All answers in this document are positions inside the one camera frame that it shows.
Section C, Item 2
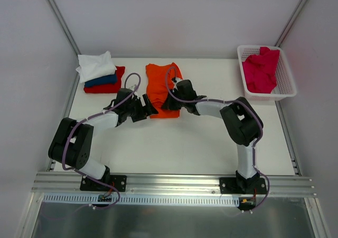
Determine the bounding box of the orange t-shirt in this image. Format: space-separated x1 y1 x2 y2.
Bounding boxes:
145 62 183 119

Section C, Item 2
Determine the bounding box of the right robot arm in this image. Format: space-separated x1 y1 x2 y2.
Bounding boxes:
162 77 264 194

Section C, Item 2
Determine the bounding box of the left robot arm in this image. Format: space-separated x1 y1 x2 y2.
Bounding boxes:
48 88 158 191

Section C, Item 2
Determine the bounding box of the red folded t-shirt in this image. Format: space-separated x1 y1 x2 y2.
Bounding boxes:
83 66 125 94

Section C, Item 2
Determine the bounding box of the blue folded t-shirt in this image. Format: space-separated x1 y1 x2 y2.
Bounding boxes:
84 74 117 88

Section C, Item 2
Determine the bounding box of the white folded t-shirt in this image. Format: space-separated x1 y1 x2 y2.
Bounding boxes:
76 51 116 83

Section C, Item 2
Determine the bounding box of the magenta crumpled t-shirt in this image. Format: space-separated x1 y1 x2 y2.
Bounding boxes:
242 47 280 94

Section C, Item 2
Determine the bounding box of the white plastic basket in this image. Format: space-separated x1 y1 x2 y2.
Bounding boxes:
237 45 297 101

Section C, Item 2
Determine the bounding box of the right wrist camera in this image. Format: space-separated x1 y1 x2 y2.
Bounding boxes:
172 77 183 85

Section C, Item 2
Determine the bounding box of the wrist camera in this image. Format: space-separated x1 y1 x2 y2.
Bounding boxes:
128 84 137 91
172 77 183 85

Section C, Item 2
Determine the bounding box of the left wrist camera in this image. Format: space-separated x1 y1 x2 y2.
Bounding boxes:
128 84 137 91

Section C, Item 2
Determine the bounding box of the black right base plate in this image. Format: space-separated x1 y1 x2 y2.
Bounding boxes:
219 177 267 195

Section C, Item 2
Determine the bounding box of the white slotted cable duct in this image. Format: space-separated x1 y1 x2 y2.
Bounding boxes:
43 193 240 207

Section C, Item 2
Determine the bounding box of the aluminium mounting rail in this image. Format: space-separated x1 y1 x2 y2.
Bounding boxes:
31 172 318 198

